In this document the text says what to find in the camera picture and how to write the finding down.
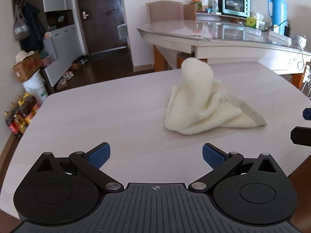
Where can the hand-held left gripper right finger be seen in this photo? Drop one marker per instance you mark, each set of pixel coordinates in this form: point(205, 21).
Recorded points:
point(213, 158)

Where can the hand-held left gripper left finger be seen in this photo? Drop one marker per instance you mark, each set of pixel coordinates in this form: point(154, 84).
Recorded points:
point(99, 155)

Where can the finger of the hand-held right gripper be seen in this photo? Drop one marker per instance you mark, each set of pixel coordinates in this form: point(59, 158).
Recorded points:
point(307, 114)
point(301, 136)

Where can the cream terry towel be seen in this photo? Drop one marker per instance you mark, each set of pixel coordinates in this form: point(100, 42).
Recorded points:
point(194, 106)

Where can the white dotted pouch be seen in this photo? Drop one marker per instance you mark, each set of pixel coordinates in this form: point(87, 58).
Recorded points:
point(299, 40)

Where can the white power strip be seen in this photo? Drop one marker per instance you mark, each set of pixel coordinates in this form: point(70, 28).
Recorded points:
point(279, 37)

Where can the black charger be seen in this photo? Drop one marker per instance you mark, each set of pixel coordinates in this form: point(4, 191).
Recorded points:
point(287, 31)

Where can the group of drink bottles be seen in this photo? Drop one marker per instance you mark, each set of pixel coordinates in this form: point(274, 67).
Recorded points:
point(21, 114)

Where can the white plastic bucket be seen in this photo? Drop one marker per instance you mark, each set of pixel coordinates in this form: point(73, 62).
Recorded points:
point(35, 88)

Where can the row of shoes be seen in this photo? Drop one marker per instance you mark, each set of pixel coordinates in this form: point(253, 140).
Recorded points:
point(80, 63)

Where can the blue thermos flask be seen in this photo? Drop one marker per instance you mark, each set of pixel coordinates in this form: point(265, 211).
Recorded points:
point(278, 12)

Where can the green and white tissue box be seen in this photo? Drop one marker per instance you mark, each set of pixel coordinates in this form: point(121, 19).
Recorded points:
point(254, 21)

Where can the colourful clothes pile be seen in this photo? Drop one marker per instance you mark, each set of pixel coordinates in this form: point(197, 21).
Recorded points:
point(48, 60)

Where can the brown cardboard box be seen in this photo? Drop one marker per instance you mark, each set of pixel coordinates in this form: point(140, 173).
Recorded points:
point(28, 70)

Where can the grey hallway cabinet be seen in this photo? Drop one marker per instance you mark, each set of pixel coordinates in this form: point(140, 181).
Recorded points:
point(63, 43)

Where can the straw hat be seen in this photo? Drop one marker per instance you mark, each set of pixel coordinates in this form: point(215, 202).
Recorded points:
point(23, 56)

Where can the clear plastic table cover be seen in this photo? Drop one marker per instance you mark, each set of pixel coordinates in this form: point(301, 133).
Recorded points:
point(184, 29)

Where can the teal toaster oven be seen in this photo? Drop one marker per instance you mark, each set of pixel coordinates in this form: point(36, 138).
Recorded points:
point(234, 3)

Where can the dark brown door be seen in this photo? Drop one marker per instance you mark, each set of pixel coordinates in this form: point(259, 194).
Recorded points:
point(102, 17)

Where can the dark hanging coat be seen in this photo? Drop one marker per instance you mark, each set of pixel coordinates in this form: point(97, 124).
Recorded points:
point(34, 29)

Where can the red and white packet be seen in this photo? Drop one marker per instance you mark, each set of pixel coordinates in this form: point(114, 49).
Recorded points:
point(213, 4)

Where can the tan flat board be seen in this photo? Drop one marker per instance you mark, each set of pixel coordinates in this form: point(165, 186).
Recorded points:
point(189, 12)

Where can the grey hanging bag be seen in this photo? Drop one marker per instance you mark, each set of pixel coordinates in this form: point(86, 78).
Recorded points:
point(21, 29)

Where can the green jar with orange lid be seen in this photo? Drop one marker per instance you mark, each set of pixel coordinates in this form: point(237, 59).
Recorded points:
point(196, 4)

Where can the beige quilted chair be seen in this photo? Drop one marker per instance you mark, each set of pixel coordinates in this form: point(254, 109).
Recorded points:
point(164, 11)

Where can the white wall-mounted box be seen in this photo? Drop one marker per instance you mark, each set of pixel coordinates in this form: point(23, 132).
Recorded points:
point(122, 31)

